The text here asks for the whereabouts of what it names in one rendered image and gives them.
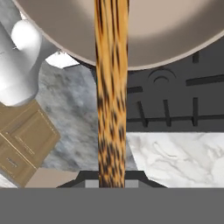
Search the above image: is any light wooden drawer cupboard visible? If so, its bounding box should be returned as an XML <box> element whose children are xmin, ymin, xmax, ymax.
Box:
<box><xmin>0</xmin><ymin>98</ymin><xmax>62</xmax><ymax>189</ymax></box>

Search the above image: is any white rounded cylinder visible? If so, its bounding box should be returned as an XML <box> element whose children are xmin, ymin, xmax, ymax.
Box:
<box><xmin>0</xmin><ymin>17</ymin><xmax>60</xmax><ymax>108</ymax></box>

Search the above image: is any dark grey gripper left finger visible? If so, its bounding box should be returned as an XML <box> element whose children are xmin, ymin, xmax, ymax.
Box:
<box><xmin>56</xmin><ymin>170</ymin><xmax>101</xmax><ymax>189</ymax></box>

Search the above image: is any black hob with grates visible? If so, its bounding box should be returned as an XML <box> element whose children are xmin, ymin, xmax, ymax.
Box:
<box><xmin>69</xmin><ymin>37</ymin><xmax>224</xmax><ymax>134</ymax></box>

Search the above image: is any beige metal pot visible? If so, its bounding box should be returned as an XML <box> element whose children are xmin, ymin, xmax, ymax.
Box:
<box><xmin>11</xmin><ymin>0</ymin><xmax>224</xmax><ymax>72</ymax></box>

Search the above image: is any small wooden drawer front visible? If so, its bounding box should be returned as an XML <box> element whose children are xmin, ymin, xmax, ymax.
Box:
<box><xmin>0</xmin><ymin>141</ymin><xmax>38</xmax><ymax>187</ymax></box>

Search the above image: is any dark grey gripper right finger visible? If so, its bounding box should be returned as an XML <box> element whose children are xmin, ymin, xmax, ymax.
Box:
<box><xmin>123</xmin><ymin>170</ymin><xmax>168</xmax><ymax>189</ymax></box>

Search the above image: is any orange black-streaked wooden spatula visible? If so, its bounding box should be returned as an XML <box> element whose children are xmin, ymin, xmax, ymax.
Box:
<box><xmin>93</xmin><ymin>0</ymin><xmax>130</xmax><ymax>189</ymax></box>

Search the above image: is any large wooden drawer front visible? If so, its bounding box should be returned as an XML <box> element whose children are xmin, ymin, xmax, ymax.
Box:
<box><xmin>0</xmin><ymin>108</ymin><xmax>61</xmax><ymax>170</ymax></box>

